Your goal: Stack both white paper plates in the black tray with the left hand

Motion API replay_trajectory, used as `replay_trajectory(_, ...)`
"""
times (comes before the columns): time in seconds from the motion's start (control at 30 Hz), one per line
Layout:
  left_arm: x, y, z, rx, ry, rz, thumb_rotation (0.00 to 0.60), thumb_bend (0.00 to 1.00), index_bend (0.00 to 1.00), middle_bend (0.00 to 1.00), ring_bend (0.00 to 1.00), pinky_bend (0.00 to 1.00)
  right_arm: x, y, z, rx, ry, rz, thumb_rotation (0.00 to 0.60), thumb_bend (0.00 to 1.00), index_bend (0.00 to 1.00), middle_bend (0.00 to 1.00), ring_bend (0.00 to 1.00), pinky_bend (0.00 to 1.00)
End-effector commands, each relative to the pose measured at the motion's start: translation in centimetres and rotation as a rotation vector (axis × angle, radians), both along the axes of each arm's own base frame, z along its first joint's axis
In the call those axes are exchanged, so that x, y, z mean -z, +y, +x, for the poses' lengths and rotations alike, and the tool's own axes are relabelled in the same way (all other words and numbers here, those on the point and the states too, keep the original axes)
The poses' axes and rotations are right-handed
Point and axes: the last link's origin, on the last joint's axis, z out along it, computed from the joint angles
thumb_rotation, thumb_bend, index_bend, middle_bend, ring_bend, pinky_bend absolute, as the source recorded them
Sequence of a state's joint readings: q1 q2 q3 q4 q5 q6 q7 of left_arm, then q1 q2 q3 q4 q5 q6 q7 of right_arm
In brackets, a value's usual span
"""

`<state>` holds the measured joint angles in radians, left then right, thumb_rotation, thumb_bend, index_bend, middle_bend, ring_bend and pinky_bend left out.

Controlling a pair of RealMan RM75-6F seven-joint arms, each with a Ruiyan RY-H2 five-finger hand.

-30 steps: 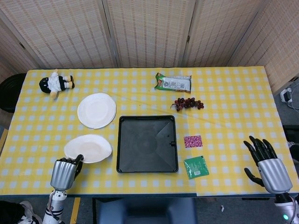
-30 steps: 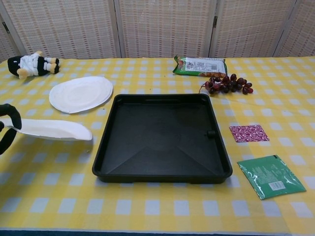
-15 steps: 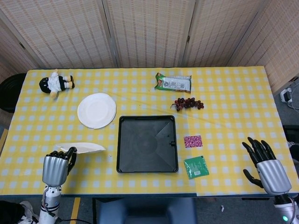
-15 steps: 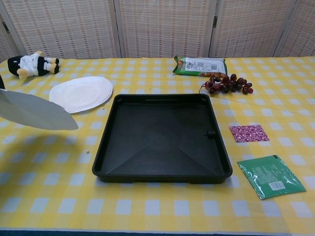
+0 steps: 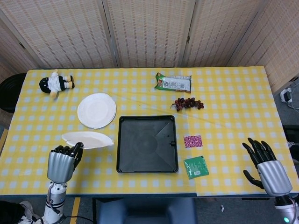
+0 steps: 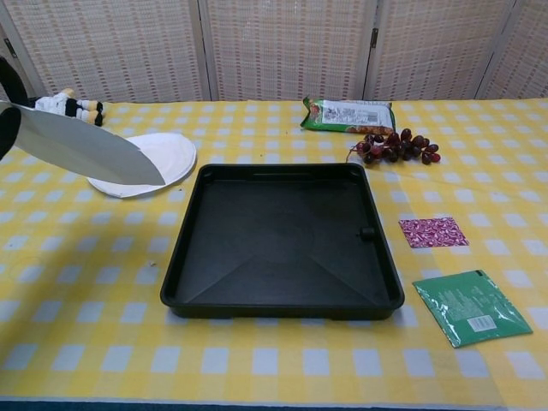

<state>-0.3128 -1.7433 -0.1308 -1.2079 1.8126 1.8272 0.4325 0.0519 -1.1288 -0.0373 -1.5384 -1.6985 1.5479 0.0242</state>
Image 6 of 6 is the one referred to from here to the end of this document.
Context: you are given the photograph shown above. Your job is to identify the black white plush toy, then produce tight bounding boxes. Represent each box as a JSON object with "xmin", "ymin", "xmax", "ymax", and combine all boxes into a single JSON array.
[{"xmin": 26, "ymin": 87, "xmax": 105, "ymax": 128}]

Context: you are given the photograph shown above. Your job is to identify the black square plastic tray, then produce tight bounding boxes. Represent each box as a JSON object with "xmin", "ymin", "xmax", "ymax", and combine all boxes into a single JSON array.
[{"xmin": 159, "ymin": 162, "xmax": 406, "ymax": 320}]

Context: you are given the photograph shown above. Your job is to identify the purple patterned square sachet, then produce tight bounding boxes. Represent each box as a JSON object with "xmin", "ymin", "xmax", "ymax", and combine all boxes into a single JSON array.
[{"xmin": 397, "ymin": 216, "xmax": 470, "ymax": 249}]

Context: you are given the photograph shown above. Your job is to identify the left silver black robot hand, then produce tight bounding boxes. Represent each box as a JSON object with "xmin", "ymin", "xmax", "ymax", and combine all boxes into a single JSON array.
[{"xmin": 0, "ymin": 55, "xmax": 29, "ymax": 162}]

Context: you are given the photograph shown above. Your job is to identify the bunch of red grapes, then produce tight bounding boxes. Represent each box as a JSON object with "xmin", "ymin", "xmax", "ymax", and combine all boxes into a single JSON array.
[{"xmin": 348, "ymin": 127, "xmax": 441, "ymax": 166}]

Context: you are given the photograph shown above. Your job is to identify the green white snack packet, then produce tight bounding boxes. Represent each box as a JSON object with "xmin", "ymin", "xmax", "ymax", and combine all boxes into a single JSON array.
[{"xmin": 301, "ymin": 96, "xmax": 396, "ymax": 134}]

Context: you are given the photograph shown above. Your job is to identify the green foil sachet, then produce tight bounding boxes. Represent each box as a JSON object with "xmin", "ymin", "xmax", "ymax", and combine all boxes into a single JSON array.
[{"xmin": 412, "ymin": 269, "xmax": 534, "ymax": 349}]

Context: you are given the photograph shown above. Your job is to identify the woven folding screen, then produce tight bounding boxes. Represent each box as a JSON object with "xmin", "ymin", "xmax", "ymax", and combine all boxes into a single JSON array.
[{"xmin": 0, "ymin": 0, "xmax": 548, "ymax": 110}]

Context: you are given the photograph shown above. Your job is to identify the cracked white paper plate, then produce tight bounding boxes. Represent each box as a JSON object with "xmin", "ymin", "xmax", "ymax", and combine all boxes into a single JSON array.
[{"xmin": 0, "ymin": 100, "xmax": 167, "ymax": 188}]

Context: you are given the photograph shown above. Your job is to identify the yellow white checked tablecloth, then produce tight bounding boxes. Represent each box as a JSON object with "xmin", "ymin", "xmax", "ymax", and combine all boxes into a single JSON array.
[{"xmin": 0, "ymin": 98, "xmax": 548, "ymax": 406}]

